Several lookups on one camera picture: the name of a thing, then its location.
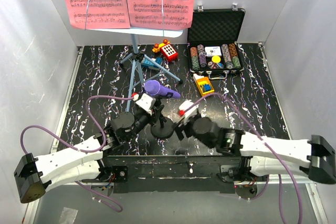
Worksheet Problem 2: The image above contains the black microphone stand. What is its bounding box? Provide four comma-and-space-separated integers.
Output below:
150, 97, 174, 140

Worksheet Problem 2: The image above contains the purple toy microphone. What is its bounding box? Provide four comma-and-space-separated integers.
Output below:
144, 80, 181, 99

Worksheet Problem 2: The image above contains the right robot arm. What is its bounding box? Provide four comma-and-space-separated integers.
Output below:
173, 113, 335, 185

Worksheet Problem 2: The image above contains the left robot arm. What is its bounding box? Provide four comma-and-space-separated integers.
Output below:
14, 106, 161, 204

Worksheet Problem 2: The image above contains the yellow toy bin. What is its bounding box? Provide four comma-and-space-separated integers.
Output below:
193, 73, 215, 97

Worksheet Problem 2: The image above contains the blue toy brick block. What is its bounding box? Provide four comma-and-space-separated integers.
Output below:
141, 57, 163, 71

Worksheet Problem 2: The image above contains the light blue music stand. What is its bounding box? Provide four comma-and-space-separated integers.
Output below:
85, 0, 183, 112

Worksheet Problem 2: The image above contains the red toy brick block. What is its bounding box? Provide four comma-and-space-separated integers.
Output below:
160, 44, 179, 62

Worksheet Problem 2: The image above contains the orange yellow toy piece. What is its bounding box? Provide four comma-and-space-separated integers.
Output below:
152, 39, 170, 53

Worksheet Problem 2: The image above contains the yellow round chip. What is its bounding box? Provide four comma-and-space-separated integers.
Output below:
212, 55, 221, 63

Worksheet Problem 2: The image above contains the white card deck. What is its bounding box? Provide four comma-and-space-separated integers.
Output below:
204, 46, 222, 57

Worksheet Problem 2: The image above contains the black poker chip case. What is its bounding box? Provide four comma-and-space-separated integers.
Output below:
187, 8, 246, 74

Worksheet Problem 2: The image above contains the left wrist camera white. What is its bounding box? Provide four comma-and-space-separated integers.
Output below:
135, 93, 156, 116

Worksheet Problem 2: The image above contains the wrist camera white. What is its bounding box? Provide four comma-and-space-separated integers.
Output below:
178, 100, 198, 125
135, 93, 156, 116

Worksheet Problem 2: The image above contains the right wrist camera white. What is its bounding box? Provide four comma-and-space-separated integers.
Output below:
178, 100, 198, 125

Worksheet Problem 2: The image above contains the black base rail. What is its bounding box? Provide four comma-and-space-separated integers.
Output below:
83, 155, 266, 194

